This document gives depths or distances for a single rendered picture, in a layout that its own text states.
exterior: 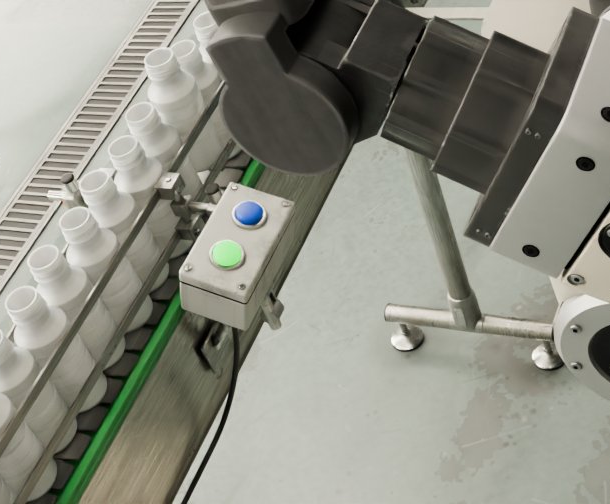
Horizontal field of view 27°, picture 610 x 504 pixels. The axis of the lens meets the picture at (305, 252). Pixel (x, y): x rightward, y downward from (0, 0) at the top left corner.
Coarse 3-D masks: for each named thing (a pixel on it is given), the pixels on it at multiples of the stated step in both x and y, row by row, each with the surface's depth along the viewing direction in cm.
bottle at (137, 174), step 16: (112, 144) 144; (128, 144) 145; (112, 160) 143; (128, 160) 143; (144, 160) 144; (128, 176) 144; (144, 176) 144; (128, 192) 145; (144, 192) 145; (160, 208) 147; (160, 224) 148; (176, 224) 150; (160, 240) 150; (176, 256) 152
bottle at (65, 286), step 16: (32, 256) 134; (48, 256) 136; (32, 272) 134; (48, 272) 133; (64, 272) 134; (80, 272) 136; (48, 288) 134; (64, 288) 134; (80, 288) 135; (48, 304) 135; (64, 304) 135; (80, 304) 136; (96, 304) 138; (96, 320) 138; (112, 320) 142; (80, 336) 138; (96, 336) 139; (96, 352) 140
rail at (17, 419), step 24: (216, 96) 154; (192, 144) 150; (168, 168) 146; (216, 168) 155; (144, 216) 143; (96, 288) 136; (144, 288) 144; (72, 336) 133; (120, 336) 140; (48, 360) 130; (24, 408) 127; (72, 408) 134; (0, 456) 124; (48, 456) 131
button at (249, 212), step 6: (240, 204) 137; (246, 204) 137; (252, 204) 137; (258, 204) 137; (240, 210) 136; (246, 210) 136; (252, 210) 136; (258, 210) 136; (240, 216) 136; (246, 216) 136; (252, 216) 136; (258, 216) 136; (240, 222) 136; (246, 222) 136; (252, 222) 136
